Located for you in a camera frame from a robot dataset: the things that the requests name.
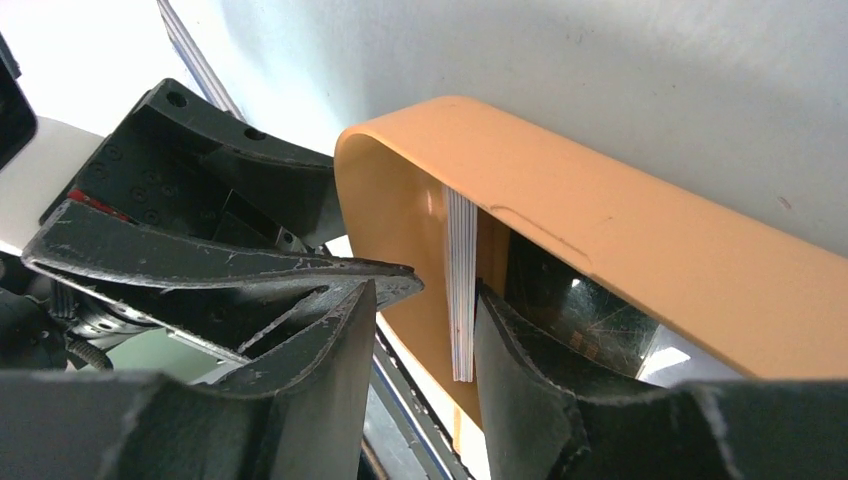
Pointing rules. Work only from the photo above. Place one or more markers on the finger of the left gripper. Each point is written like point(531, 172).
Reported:
point(233, 302)
point(269, 192)

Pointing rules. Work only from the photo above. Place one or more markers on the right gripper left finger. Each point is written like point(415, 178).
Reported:
point(296, 412)

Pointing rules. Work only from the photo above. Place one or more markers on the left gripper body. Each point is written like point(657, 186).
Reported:
point(147, 172)

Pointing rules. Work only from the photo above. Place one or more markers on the tan oval tray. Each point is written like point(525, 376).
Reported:
point(632, 273)

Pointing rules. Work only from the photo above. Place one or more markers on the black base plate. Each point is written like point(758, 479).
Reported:
point(403, 438)

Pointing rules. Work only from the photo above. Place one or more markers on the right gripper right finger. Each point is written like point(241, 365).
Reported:
point(550, 413)

